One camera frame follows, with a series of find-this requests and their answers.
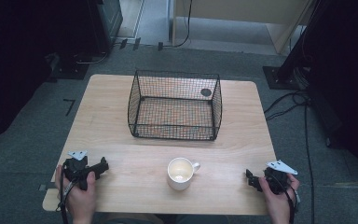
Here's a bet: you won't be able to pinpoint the black stand base plate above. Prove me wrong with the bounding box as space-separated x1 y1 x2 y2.
262 64 310 91
47 53 90 81

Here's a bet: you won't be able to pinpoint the black metal stand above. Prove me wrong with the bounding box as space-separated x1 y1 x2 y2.
275 0 323 82

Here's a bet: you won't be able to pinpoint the left hand-held gripper cable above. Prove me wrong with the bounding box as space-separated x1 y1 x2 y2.
56 167 77 224

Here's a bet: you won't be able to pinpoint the person's left hand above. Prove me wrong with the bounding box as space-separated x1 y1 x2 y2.
55 164 98 219

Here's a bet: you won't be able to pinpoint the hand-held gripper cable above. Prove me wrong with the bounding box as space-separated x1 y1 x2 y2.
56 167 77 224
283 186 298 224

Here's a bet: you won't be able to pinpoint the black wire mesh basket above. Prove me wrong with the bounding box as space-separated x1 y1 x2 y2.
127 69 224 142

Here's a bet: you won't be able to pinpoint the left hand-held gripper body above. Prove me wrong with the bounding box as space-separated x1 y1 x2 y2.
62 150 96 191

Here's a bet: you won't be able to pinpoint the black curtain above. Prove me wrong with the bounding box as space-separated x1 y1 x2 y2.
306 0 358 189
0 0 96 147

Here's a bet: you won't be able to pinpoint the light wooden furniture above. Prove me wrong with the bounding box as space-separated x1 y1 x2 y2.
171 0 312 56

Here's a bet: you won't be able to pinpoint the black hanging cable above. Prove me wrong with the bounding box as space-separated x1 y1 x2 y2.
162 0 194 49

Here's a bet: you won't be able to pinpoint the looped black floor cables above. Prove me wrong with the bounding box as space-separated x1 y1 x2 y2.
263 89 312 122

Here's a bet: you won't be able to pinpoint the right hand-held gripper cable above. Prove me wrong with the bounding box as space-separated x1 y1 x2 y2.
283 186 298 224

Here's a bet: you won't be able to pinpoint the white cup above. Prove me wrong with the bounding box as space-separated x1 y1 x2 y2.
166 157 201 191

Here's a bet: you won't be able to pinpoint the person's right hand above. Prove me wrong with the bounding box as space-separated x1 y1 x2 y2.
258 173 301 219

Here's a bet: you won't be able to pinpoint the black cabinet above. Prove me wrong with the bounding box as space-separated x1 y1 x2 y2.
88 0 124 54

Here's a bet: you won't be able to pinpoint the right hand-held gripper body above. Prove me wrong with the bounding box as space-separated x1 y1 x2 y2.
262 159 299 196

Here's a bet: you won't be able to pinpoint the grey tape piece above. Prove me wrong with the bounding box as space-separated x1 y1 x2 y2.
38 183 57 192

